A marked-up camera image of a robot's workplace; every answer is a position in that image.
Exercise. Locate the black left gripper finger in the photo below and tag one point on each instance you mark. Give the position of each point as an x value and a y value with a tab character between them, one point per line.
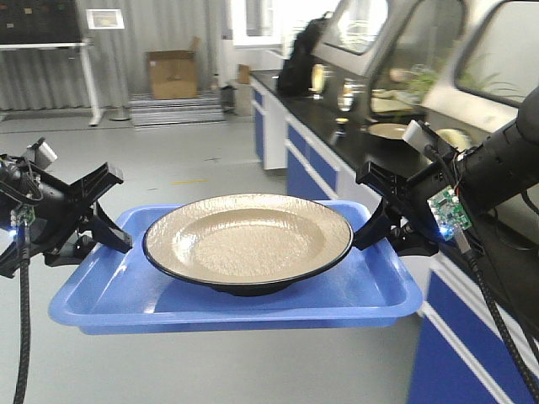
106	232
89	188

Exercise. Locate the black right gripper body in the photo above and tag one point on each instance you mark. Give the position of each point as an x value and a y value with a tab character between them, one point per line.
420	235

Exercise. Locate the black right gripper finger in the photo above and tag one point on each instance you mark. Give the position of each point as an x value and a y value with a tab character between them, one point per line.
379	226
384	182

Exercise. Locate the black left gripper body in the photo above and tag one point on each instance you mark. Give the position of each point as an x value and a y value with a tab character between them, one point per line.
58	230

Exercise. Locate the blue plastic tray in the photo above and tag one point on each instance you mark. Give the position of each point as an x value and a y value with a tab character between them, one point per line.
113	293

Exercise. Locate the beige plate with black rim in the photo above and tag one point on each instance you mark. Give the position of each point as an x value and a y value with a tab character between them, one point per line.
248	244

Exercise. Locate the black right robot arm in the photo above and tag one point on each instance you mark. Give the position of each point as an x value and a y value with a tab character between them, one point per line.
503	165

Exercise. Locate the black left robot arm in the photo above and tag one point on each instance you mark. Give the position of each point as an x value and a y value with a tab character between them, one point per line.
65	220

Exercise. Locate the blue white lab cabinet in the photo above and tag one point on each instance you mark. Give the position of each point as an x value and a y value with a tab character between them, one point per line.
460	358

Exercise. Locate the green left circuit board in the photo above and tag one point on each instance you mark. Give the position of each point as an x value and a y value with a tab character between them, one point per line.
21	218

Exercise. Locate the green circuit board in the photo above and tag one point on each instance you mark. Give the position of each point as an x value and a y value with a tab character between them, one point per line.
21	218
448	212

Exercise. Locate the green right circuit board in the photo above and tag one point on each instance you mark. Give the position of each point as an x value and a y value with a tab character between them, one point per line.
448	212

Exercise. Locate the beige plate on counter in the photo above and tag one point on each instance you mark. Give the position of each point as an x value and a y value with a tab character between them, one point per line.
386	132

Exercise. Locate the white standing desk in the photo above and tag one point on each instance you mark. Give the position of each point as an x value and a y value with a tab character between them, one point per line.
90	84

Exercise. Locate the glass fume hood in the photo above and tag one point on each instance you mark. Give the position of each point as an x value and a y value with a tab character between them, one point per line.
466	65

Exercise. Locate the black backpack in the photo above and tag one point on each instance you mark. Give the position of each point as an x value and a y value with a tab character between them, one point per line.
295	77

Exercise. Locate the brown cardboard box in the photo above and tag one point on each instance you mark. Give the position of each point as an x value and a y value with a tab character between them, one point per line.
173	73

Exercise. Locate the framed photo sign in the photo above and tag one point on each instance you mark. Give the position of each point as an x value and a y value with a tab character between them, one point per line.
105	19

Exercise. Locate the black perforated pegboard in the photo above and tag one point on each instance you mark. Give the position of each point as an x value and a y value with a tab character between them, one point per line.
39	22

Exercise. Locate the small cardboard box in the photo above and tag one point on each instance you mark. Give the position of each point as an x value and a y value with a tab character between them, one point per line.
243	74

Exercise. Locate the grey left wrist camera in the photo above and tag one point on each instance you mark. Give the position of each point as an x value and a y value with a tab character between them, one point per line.
41	154

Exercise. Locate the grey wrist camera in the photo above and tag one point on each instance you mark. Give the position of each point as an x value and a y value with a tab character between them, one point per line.
426	141
41	154

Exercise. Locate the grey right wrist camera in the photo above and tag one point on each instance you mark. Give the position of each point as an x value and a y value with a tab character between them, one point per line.
426	141

